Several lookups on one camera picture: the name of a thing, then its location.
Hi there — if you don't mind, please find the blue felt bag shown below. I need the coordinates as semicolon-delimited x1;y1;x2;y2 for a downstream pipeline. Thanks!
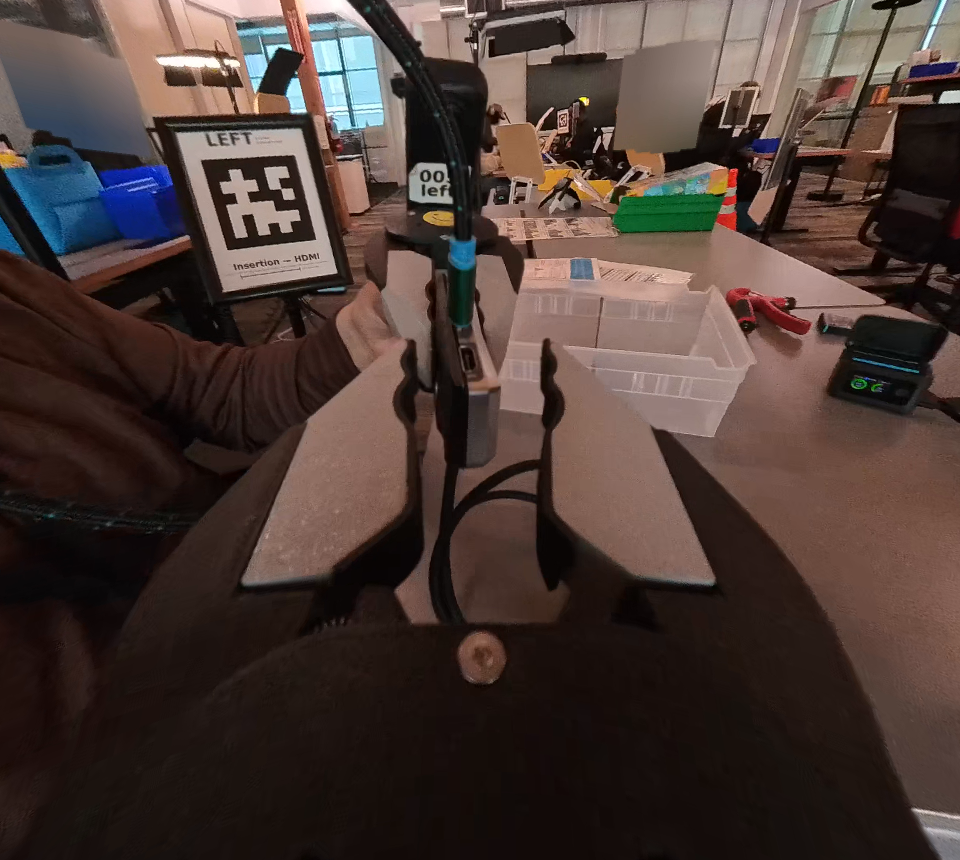
15;146;121;254

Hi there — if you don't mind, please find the green plastic bin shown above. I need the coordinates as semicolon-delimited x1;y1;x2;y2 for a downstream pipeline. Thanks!
611;192;725;233

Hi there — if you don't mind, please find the colourful box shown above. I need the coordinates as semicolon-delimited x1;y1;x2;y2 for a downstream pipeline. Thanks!
622;162;730;200

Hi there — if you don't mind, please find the person's left hand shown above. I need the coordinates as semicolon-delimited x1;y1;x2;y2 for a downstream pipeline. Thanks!
334;281;410;375

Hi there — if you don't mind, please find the blue plastic crate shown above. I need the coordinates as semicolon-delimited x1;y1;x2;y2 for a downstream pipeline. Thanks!
97;164;189;242

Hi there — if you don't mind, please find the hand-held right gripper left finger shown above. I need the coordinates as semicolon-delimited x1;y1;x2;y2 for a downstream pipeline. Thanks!
240;339;427;599

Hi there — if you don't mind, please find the red hand grip tool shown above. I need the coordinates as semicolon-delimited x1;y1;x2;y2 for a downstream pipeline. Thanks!
726;286;815;336

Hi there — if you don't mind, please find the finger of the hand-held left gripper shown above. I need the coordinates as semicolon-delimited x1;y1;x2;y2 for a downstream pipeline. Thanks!
380;251;438;387
471;256;520;365

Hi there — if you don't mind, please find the black framed marker sign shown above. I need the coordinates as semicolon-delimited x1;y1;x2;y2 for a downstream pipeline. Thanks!
153;113;354;306

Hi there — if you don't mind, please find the printed paper sheet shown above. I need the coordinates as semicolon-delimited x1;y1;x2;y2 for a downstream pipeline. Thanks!
495;216;620;242
522;257;695;287

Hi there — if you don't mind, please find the black floor lamp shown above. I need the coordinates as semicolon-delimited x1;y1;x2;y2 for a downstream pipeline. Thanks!
806;0;927;203

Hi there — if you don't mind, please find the tan chair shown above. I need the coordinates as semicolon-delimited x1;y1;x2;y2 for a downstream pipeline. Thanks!
495;122;549;205

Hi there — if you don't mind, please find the braided black hdmi cable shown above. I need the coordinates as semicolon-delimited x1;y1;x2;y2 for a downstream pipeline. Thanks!
0;0;481;535

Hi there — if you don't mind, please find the studio light panel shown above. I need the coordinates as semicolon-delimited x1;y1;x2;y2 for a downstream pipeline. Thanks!
156;48;245;89

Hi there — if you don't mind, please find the orange traffic cone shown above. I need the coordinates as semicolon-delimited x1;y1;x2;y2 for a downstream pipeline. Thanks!
716;168;744;231

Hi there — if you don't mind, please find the black softbox light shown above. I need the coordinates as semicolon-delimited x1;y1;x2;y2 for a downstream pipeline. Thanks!
480;10;577;59

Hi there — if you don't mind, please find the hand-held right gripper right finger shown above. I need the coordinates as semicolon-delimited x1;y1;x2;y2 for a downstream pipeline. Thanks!
534;339;718;593

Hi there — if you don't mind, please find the black sign stand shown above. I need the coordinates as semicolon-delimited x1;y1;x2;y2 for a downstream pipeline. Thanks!
187;290;320;347

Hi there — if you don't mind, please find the clear plastic bin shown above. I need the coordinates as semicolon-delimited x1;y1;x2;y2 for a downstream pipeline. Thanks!
497;284;757;439

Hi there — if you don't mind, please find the grey hdmi adapter hub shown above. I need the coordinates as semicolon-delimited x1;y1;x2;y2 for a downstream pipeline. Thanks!
429;267;544;626

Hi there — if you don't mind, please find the wooden desk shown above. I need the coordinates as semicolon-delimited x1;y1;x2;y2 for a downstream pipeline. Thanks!
56;233;198;296

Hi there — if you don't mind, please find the person's left forearm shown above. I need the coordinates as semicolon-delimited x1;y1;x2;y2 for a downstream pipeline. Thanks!
0;248;363;460

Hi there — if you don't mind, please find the black device with display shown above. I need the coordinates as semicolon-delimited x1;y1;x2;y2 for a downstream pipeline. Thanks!
827;314;950;416

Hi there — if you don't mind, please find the black office chair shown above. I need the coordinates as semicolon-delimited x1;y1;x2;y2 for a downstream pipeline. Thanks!
836;101;960;330

